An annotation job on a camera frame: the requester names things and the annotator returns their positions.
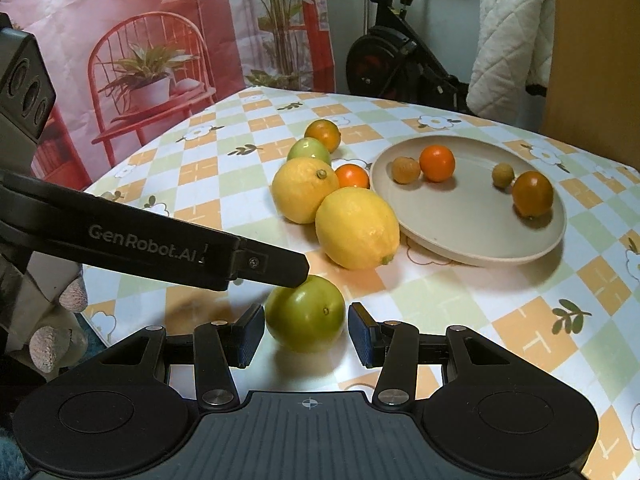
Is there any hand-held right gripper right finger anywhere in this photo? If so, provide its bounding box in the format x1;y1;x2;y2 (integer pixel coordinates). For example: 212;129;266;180
348;302;511;409

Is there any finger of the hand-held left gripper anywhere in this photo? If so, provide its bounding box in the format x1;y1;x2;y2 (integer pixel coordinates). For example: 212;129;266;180
235;237;309;289

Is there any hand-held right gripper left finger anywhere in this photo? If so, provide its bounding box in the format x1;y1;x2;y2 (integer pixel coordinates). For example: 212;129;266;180
97;304;266;409

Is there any large green citrus fruit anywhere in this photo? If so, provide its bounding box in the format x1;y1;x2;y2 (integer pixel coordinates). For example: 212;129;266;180
264;274;346;353

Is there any yellow lemon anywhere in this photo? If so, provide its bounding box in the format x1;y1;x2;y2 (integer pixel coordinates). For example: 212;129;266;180
271;156;341;224
315;186;401;269

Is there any small orange tangerine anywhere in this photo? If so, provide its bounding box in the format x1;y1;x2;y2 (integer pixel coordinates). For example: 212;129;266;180
334;163;371;190

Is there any beige plate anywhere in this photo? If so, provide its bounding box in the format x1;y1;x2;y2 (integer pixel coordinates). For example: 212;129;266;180
369;135;568;267

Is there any brown kiwi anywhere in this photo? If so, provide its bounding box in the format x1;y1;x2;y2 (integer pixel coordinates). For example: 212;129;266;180
391;156;422;185

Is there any bright orange tangerine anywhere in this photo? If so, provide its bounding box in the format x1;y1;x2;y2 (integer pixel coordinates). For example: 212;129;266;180
419;145;456;183

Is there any small greenish-brown kiwi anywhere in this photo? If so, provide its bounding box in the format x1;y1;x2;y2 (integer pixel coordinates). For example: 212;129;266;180
491;163;516;188

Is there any dark orange tangerine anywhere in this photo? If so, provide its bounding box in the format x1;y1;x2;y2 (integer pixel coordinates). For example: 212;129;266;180
511;170;555;218

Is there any person's left hand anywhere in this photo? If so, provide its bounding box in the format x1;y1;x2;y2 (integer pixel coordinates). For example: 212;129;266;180
10;255;89;376

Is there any checked floral tablecloth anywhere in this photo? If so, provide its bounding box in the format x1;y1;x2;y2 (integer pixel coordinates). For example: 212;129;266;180
80;87;640;480

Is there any small green citrus fruit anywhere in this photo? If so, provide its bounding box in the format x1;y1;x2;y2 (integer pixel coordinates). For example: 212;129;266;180
286;137;332;166

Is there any green-orange tangerine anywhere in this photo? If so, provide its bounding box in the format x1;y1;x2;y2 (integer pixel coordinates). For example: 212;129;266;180
304;119;342;153

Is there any black exercise bike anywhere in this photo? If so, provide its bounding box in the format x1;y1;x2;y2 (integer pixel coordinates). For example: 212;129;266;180
346;0;476;113

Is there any white quilted blanket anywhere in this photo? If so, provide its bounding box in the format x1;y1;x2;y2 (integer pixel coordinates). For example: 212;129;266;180
469;0;556;121

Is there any wooden board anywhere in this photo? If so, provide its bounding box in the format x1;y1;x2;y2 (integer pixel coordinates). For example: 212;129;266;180
542;0;640;171

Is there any red printed wall tapestry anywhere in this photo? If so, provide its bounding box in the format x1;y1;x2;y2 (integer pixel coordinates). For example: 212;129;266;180
0;0;337;193

